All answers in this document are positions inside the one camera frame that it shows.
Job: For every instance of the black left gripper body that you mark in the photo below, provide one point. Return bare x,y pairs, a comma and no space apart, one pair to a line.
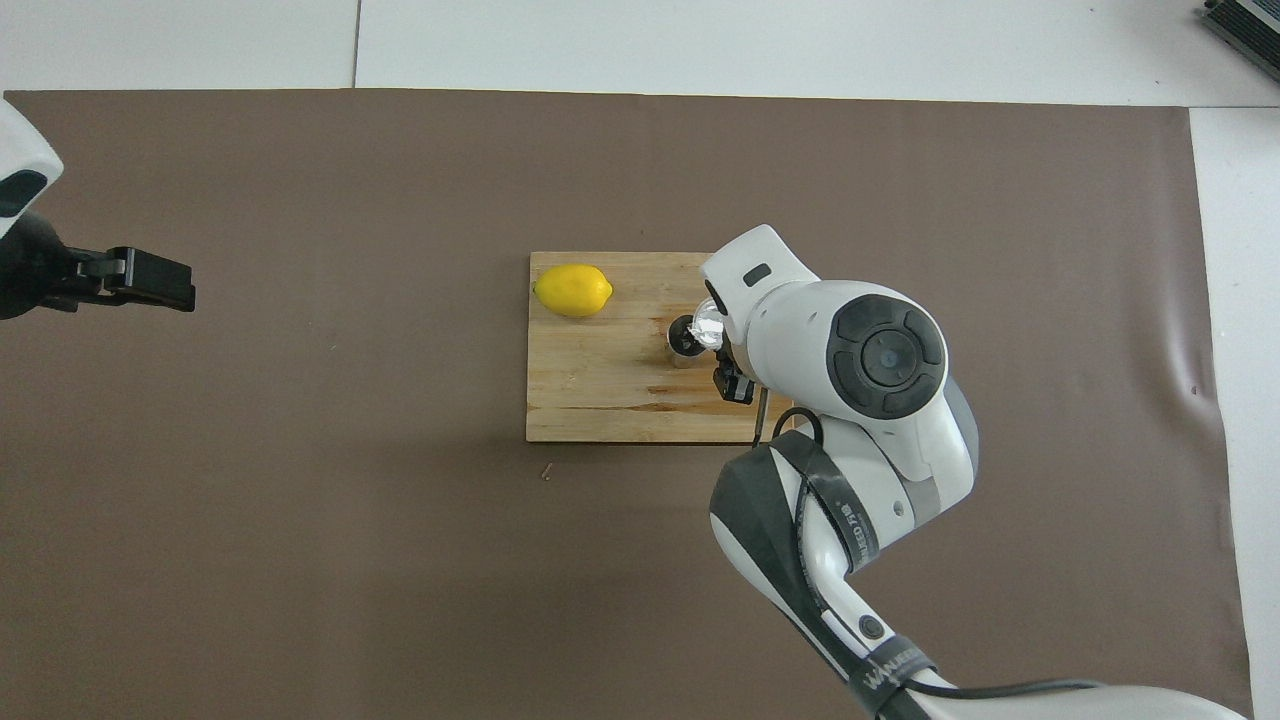
35,275

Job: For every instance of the steel double jigger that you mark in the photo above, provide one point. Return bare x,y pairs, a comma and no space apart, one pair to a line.
682,355

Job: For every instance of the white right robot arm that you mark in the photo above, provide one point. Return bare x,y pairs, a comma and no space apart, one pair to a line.
880,350

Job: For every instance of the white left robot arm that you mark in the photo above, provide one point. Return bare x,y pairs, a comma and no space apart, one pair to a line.
20,150

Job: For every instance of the wooden cutting board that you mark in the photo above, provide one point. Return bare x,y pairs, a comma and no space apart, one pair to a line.
600,400

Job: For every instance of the yellow lemon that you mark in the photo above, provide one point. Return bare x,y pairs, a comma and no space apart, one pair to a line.
572,290

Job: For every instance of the brown table mat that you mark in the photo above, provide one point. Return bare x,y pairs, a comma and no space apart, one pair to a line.
300,600

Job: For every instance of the grey ribbed device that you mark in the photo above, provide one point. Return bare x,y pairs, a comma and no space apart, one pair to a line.
1250,25

